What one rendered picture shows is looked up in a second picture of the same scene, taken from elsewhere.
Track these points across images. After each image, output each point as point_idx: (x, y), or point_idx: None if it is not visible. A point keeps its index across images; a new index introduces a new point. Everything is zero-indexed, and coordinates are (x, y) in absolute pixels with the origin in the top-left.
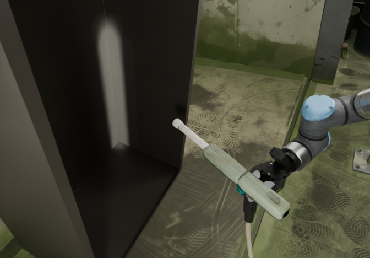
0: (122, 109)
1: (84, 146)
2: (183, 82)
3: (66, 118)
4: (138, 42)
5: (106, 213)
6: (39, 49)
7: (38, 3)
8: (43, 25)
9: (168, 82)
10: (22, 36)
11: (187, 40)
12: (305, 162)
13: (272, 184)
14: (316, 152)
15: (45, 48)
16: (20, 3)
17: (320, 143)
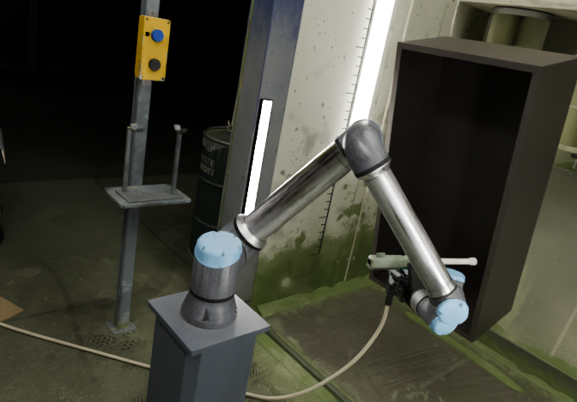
0: (519, 272)
1: (477, 258)
2: (501, 243)
3: (476, 218)
4: (528, 208)
5: None
6: (483, 161)
7: (496, 140)
8: (493, 152)
9: (507, 244)
10: (479, 148)
11: (510, 206)
12: (413, 299)
13: (397, 275)
14: (422, 309)
15: (488, 164)
16: (487, 133)
17: (428, 304)
